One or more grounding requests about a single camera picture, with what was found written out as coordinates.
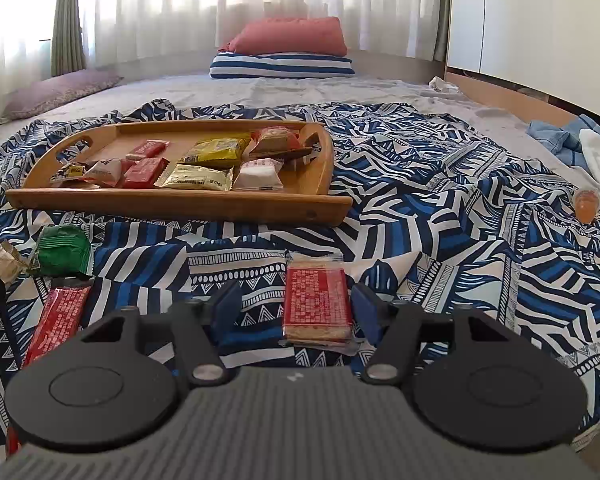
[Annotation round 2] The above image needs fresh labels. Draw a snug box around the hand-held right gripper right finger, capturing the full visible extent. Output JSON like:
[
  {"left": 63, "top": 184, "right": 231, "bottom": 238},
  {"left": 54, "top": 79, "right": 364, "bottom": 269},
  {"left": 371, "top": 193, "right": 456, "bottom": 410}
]
[{"left": 350, "top": 282, "right": 518, "bottom": 386}]

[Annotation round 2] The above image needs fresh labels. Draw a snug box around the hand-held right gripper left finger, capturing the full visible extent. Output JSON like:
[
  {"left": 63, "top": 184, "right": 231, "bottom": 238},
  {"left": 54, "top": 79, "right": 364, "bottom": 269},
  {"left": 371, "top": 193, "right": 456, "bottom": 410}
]
[{"left": 80, "top": 280, "right": 243, "bottom": 386}]

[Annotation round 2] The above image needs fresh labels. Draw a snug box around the red label biscuit packet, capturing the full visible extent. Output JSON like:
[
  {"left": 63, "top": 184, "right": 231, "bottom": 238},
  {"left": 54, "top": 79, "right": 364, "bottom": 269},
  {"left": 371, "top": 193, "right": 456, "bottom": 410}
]
[{"left": 279, "top": 250, "right": 357, "bottom": 356}]

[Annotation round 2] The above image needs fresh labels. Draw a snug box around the wooden tray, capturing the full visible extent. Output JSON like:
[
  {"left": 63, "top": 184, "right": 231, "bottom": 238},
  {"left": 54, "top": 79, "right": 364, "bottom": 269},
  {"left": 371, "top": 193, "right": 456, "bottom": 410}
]
[{"left": 5, "top": 120, "right": 353, "bottom": 228}]

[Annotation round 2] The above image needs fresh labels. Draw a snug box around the gold snack packet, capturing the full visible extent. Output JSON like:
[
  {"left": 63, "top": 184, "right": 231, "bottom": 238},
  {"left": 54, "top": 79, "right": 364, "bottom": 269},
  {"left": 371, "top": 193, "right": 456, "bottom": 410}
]
[{"left": 155, "top": 164, "right": 233, "bottom": 192}]

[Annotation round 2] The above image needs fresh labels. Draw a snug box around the pink white snack packet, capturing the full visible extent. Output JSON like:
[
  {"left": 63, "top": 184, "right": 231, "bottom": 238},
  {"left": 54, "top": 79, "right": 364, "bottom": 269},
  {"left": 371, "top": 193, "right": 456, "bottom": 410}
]
[{"left": 231, "top": 157, "right": 286, "bottom": 192}]

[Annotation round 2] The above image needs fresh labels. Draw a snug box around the black yellow snack packet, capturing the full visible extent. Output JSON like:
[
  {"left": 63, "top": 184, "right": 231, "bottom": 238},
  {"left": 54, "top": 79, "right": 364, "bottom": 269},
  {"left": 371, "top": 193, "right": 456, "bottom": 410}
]
[{"left": 49, "top": 161, "right": 92, "bottom": 183}]

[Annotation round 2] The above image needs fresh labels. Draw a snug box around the white red snack packet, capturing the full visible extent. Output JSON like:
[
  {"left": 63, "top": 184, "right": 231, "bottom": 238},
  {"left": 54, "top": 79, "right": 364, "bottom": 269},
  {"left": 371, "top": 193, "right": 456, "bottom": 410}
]
[{"left": 82, "top": 157, "right": 136, "bottom": 188}]

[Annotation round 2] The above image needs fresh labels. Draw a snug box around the dark brown snack packet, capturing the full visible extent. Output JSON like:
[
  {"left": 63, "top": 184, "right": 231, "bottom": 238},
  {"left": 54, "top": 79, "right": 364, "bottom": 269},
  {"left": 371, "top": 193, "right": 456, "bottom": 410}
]
[{"left": 280, "top": 146, "right": 317, "bottom": 167}]

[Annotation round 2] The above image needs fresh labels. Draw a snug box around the clear red biscuit packet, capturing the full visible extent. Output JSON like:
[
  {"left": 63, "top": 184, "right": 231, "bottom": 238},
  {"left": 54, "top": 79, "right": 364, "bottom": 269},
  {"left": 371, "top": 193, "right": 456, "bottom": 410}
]
[{"left": 242, "top": 126, "right": 303, "bottom": 160}]

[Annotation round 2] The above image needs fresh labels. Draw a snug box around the small red snack packet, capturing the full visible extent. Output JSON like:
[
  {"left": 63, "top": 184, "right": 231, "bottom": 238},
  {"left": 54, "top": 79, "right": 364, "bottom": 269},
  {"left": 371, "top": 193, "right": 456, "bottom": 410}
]
[{"left": 125, "top": 140, "right": 171, "bottom": 161}]

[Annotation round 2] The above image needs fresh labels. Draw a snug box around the crumpled beige snack packet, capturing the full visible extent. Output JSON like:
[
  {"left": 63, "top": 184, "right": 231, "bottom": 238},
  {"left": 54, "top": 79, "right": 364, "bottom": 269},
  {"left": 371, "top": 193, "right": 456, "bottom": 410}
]
[{"left": 0, "top": 241, "right": 36, "bottom": 281}]

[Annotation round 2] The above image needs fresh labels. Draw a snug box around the long red snack packet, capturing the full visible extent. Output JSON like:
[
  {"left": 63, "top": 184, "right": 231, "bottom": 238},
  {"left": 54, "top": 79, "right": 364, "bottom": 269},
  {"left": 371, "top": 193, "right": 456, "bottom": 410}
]
[{"left": 21, "top": 280, "right": 95, "bottom": 368}]

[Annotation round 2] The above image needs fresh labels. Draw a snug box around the green snack packet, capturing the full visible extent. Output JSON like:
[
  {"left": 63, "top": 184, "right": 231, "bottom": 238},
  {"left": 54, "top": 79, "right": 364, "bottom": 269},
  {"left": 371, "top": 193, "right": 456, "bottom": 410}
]
[{"left": 30, "top": 225, "right": 93, "bottom": 278}]

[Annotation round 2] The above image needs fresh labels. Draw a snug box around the blue white patterned blanket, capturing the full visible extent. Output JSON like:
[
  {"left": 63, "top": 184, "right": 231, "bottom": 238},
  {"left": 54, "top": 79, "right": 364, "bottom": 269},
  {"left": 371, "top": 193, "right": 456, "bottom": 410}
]
[{"left": 0, "top": 99, "right": 600, "bottom": 461}]

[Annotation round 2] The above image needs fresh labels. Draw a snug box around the purple pillow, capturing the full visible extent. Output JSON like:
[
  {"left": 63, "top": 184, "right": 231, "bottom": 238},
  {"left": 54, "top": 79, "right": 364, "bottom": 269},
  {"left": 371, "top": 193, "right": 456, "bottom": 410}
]
[{"left": 2, "top": 70, "right": 125, "bottom": 122}]

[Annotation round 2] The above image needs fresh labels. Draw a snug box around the grey bed sheet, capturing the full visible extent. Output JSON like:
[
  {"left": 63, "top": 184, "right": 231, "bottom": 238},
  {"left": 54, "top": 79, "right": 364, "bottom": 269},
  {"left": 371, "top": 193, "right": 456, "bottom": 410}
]
[{"left": 0, "top": 72, "right": 581, "bottom": 181}]

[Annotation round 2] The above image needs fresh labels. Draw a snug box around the crumpled white tissue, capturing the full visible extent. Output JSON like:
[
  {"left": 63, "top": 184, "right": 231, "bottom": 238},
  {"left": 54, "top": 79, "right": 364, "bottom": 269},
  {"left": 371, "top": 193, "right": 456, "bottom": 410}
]
[{"left": 427, "top": 76, "right": 461, "bottom": 95}]

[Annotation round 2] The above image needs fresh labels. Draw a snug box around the orange jelly cup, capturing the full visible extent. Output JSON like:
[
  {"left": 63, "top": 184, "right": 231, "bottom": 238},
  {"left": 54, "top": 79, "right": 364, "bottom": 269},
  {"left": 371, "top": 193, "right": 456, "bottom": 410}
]
[{"left": 572, "top": 187, "right": 600, "bottom": 225}]

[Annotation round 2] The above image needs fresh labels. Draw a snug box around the blue white striped pillow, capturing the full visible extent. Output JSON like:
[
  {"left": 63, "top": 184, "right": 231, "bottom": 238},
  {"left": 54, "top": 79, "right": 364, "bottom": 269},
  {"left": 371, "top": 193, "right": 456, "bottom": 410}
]
[{"left": 210, "top": 52, "right": 355, "bottom": 80}]

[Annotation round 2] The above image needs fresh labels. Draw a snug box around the light blue cloth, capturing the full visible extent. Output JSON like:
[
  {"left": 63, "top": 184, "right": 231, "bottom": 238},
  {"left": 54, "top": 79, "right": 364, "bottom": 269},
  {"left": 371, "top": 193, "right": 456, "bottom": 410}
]
[{"left": 525, "top": 114, "right": 600, "bottom": 168}]

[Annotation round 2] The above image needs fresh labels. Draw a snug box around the red pillow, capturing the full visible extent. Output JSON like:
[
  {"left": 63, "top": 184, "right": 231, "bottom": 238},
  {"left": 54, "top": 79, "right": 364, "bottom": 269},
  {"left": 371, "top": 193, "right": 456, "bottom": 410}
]
[{"left": 217, "top": 16, "right": 348, "bottom": 57}]

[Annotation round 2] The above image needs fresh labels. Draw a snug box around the green curtain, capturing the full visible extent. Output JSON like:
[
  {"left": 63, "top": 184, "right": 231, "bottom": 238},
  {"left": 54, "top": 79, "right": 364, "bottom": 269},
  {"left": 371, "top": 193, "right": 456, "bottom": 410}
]
[
  {"left": 430, "top": 0, "right": 453, "bottom": 63},
  {"left": 50, "top": 0, "right": 88, "bottom": 77}
]

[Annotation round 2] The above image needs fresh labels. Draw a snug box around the white sheer curtain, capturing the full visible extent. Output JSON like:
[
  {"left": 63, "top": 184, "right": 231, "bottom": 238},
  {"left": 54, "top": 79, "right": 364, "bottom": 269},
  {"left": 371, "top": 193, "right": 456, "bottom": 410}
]
[{"left": 77, "top": 0, "right": 448, "bottom": 68}]

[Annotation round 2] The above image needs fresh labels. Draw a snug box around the white wardrobe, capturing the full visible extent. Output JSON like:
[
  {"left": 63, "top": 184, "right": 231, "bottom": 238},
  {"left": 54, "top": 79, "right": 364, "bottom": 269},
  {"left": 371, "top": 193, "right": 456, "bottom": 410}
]
[{"left": 445, "top": 0, "right": 600, "bottom": 126}]

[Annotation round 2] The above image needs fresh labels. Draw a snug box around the wooden bed frame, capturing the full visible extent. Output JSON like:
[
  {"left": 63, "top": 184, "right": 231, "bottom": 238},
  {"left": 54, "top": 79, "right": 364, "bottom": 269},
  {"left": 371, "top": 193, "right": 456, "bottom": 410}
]
[{"left": 442, "top": 67, "right": 600, "bottom": 136}]

